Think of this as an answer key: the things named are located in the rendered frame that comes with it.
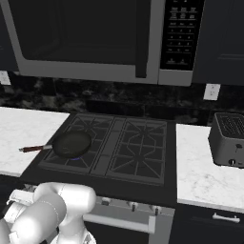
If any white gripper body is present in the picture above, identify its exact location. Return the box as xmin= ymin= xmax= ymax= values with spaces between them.
xmin=2 ymin=203 xmax=21 ymax=225

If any silver stove knob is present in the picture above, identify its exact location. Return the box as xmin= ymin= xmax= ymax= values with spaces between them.
xmin=129 ymin=201 xmax=139 ymax=213
xmin=100 ymin=196 xmax=112 ymax=206
xmin=151 ymin=205 xmax=162 ymax=216

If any black gas stove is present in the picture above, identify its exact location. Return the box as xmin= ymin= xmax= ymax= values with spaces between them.
xmin=9 ymin=109 xmax=178 ymax=244

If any black oven door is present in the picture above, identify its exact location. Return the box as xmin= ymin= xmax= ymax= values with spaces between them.
xmin=83 ymin=213 xmax=166 ymax=244

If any silver microwave oven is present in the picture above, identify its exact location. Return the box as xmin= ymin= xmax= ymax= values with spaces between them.
xmin=0 ymin=0 xmax=206 ymax=88

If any black microwave door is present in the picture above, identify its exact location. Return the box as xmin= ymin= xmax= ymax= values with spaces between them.
xmin=0 ymin=0 xmax=166 ymax=86

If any dark drawer front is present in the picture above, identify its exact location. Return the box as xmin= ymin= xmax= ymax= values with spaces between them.
xmin=168 ymin=203 xmax=244 ymax=244

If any grey toaster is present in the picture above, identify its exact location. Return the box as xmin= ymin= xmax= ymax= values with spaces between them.
xmin=207 ymin=112 xmax=244 ymax=169

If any black frying pan, red handle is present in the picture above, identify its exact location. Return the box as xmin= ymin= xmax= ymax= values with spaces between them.
xmin=18 ymin=130 xmax=93 ymax=160

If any silver oven door handle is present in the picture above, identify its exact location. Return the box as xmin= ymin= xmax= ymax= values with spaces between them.
xmin=83 ymin=213 xmax=157 ymax=235

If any white wall outlet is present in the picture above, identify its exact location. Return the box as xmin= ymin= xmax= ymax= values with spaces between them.
xmin=0 ymin=70 xmax=12 ymax=87
xmin=203 ymin=83 xmax=221 ymax=102

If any dark wall cupboard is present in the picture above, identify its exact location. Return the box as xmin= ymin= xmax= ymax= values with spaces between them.
xmin=192 ymin=0 xmax=244 ymax=87
xmin=0 ymin=5 xmax=19 ymax=72

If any silver drawer handle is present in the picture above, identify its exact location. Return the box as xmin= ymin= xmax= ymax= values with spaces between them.
xmin=212 ymin=212 xmax=241 ymax=224

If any dark microwave door handle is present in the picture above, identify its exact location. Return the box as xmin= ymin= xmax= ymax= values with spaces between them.
xmin=135 ymin=0 xmax=152 ymax=79

